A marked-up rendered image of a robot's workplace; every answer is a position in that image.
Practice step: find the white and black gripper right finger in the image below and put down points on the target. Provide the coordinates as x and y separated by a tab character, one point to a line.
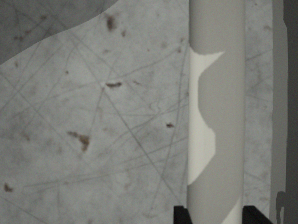
251	215

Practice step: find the grey wall panel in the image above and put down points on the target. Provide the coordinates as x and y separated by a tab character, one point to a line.
284	165

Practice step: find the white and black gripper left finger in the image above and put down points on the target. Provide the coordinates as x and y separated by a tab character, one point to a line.
181	215

